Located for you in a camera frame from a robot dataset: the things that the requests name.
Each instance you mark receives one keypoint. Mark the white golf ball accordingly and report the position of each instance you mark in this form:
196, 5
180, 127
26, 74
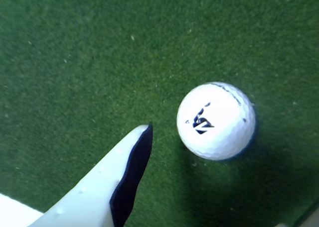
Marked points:
216, 140

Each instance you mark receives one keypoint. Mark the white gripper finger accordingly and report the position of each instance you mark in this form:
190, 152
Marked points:
314, 222
99, 192

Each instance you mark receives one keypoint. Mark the long green turf mat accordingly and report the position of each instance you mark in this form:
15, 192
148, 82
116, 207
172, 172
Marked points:
99, 62

